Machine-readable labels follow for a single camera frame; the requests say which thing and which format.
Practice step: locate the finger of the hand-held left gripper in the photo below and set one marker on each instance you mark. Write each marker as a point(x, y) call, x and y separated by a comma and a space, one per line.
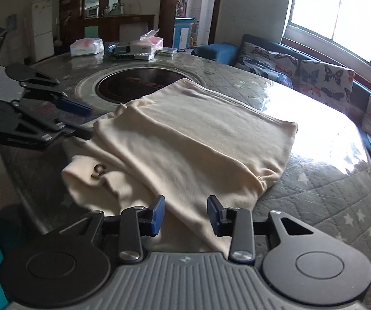
point(82, 131)
point(73, 106)

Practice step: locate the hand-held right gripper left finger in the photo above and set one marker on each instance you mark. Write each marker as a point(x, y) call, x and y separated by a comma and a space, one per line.
point(158, 214)

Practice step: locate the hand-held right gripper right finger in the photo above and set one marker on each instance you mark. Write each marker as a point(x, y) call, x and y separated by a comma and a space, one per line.
point(214, 217)

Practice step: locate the cream knit garment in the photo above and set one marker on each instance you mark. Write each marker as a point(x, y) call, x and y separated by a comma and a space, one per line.
point(185, 148)

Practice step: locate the black round induction cooktop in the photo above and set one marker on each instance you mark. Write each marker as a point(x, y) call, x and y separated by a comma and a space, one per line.
point(127, 84)

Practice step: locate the white plastic tissue pack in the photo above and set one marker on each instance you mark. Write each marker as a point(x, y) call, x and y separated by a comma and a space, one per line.
point(87, 46)

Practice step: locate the dark round tray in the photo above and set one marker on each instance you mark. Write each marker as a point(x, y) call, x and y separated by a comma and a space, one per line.
point(119, 51)

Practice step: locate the white refrigerator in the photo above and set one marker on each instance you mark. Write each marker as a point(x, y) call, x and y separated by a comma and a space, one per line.
point(43, 29)

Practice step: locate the pink tissue packet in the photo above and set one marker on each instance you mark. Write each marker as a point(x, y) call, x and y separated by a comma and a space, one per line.
point(146, 45)

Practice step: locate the microwave oven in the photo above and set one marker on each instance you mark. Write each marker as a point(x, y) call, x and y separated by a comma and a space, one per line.
point(92, 12)

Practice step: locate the small flat box stack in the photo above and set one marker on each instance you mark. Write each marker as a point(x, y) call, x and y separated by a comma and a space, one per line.
point(166, 51)

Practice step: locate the dark wooden cabinet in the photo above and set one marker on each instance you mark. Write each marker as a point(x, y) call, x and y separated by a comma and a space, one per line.
point(108, 3)

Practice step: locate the blue and white small cabinet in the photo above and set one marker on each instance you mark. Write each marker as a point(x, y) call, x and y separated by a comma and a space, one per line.
point(184, 34)

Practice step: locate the blue cushion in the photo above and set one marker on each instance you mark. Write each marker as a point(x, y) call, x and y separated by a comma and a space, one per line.
point(216, 51)

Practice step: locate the butterfly print pillow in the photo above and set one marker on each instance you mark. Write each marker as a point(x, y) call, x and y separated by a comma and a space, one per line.
point(266, 63)
point(327, 84)

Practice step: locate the dark blue sofa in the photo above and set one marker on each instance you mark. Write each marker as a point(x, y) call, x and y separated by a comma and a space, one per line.
point(269, 43)

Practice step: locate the large window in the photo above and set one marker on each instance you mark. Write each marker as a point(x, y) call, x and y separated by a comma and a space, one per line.
point(340, 9)

